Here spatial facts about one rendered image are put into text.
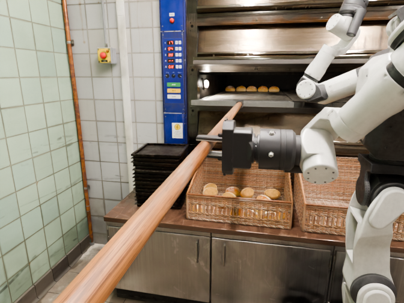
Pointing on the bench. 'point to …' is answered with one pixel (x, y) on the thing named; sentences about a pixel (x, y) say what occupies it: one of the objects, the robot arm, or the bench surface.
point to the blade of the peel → (243, 103)
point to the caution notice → (177, 130)
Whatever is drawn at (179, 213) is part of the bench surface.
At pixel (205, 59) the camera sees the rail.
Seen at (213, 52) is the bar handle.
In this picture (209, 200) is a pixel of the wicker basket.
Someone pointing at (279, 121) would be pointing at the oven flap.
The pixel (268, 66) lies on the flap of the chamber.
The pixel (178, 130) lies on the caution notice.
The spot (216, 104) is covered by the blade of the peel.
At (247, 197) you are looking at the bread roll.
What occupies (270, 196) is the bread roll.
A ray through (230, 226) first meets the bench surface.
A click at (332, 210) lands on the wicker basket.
